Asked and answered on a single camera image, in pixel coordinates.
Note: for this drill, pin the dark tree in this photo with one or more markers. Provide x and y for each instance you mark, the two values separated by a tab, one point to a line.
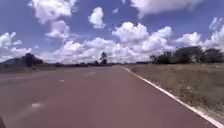
103	58

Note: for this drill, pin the reddish-brown asphalt road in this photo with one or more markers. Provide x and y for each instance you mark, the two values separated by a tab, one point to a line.
100	100

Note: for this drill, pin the white road edge line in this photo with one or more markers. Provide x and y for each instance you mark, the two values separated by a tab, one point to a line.
167	93

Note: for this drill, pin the dry grass verge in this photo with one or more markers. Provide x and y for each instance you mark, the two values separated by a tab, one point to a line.
186	78

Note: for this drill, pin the group of dark trees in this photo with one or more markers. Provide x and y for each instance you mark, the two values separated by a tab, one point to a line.
30	60
190	55

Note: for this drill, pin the grass strip beside road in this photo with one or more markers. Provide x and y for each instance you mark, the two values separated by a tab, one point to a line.
26	68

